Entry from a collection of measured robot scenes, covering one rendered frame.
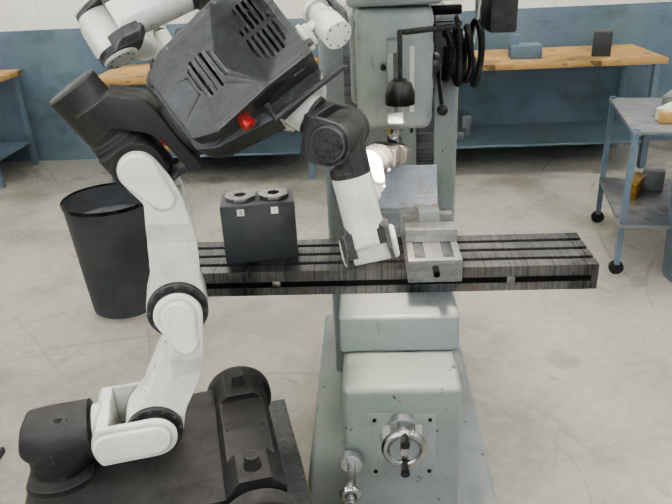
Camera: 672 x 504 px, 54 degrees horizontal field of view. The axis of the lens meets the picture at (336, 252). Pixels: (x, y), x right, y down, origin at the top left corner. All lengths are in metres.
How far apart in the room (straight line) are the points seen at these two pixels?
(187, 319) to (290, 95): 0.56
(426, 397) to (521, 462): 0.92
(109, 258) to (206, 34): 2.34
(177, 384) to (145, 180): 0.54
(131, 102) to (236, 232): 0.69
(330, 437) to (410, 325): 0.69
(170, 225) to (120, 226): 2.00
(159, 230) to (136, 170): 0.15
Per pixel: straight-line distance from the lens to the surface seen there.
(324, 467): 2.30
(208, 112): 1.33
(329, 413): 2.51
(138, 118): 1.43
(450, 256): 1.85
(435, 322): 1.87
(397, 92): 1.62
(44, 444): 1.81
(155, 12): 1.50
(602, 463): 2.72
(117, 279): 3.61
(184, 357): 1.63
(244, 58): 1.30
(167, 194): 1.45
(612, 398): 3.05
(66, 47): 6.65
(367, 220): 1.44
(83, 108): 1.44
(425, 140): 2.30
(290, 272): 1.95
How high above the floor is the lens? 1.78
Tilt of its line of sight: 25 degrees down
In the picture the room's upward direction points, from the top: 3 degrees counter-clockwise
